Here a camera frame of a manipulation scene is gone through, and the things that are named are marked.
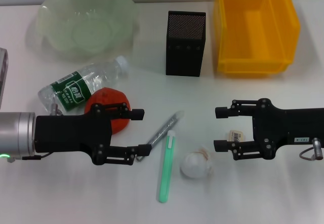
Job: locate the mint green pen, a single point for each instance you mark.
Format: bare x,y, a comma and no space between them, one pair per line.
165,168

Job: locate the pale green glass fruit plate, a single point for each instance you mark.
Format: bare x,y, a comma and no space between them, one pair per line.
83,31

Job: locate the black mesh pen holder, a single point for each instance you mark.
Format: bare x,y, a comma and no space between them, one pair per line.
186,56

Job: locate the grey marker pen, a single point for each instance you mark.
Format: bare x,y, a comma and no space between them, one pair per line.
164,127

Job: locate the white paper ball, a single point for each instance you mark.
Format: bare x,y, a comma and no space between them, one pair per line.
193,165

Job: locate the yellow plastic bin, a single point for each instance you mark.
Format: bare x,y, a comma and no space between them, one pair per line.
253,64

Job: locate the clear green-label water bottle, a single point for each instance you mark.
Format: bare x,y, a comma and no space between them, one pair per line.
83,79

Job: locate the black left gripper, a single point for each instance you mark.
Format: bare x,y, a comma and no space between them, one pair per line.
65,132

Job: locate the red-orange fruit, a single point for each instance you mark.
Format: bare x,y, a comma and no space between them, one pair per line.
111,97

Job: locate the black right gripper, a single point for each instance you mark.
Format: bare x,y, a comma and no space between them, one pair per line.
291,125

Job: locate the beige eraser with barcode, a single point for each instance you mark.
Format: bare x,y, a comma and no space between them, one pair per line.
236,135

